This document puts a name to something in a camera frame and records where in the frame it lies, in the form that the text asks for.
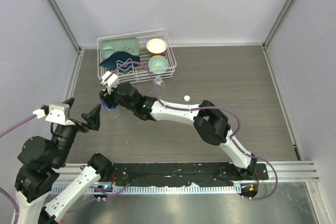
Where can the clear unlabelled plastic bottle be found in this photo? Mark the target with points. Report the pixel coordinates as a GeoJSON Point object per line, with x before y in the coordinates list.
{"type": "Point", "coordinates": [160, 88]}

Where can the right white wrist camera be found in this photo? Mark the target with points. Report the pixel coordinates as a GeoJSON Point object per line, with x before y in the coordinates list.
{"type": "Point", "coordinates": [109, 80]}

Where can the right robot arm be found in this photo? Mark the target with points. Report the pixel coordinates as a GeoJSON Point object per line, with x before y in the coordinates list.
{"type": "Point", "coordinates": [210, 122]}

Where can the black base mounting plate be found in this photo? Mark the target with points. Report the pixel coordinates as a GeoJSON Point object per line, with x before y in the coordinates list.
{"type": "Point", "coordinates": [210, 174]}

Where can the blue label water bottle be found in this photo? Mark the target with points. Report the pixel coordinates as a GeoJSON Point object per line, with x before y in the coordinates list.
{"type": "Point", "coordinates": [113, 112]}

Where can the dark blue leaf plate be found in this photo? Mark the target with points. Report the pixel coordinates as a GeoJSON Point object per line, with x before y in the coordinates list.
{"type": "Point", "coordinates": [119, 58]}

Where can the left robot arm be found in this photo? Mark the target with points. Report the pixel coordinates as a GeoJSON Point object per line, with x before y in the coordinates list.
{"type": "Point", "coordinates": [41, 158]}

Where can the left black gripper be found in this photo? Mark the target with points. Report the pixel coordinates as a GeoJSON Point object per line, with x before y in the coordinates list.
{"type": "Point", "coordinates": [93, 117]}

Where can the light green divided plate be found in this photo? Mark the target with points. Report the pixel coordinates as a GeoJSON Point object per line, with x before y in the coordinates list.
{"type": "Point", "coordinates": [108, 47]}

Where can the white slotted cable duct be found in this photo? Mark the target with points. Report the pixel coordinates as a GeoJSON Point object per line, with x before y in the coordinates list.
{"type": "Point", "coordinates": [192, 189]}

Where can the light green bowl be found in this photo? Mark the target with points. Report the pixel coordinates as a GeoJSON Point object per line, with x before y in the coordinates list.
{"type": "Point", "coordinates": [158, 64]}

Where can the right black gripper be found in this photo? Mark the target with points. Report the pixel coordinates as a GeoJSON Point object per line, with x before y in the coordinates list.
{"type": "Point", "coordinates": [108, 98]}

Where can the white bottle cap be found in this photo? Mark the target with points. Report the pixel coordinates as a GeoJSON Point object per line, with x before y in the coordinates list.
{"type": "Point", "coordinates": [187, 98]}

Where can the orange white bowl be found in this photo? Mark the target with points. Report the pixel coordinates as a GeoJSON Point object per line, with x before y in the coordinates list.
{"type": "Point", "coordinates": [156, 46]}

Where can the white wire dish rack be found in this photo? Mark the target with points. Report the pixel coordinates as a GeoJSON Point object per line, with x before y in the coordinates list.
{"type": "Point", "coordinates": [139, 74]}

